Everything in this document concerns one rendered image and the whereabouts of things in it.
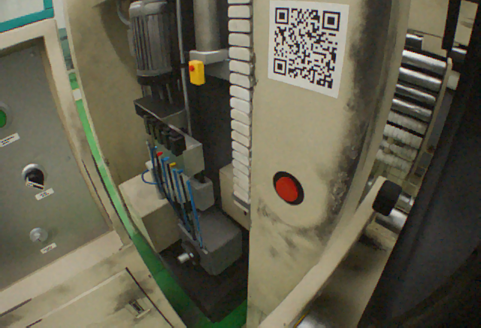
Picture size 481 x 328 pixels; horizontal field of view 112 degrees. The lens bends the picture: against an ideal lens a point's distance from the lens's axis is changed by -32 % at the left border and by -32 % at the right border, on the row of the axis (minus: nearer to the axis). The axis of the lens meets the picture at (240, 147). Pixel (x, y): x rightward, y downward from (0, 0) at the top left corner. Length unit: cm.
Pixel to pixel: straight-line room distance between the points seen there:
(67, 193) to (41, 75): 18
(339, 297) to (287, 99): 39
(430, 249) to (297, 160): 33
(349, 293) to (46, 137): 57
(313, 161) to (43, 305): 50
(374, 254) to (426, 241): 15
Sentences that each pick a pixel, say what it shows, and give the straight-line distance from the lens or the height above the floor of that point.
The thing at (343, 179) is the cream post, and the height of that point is 111.
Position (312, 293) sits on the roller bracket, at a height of 95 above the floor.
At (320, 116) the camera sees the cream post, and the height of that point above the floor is 116.
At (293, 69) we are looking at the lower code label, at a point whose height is 120.
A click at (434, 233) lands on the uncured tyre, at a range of 51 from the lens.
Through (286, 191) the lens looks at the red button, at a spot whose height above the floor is 106.
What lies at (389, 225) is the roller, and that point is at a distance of 52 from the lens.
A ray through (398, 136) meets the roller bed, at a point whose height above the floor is 100.
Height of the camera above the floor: 125
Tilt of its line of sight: 33 degrees down
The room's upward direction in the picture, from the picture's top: 1 degrees counter-clockwise
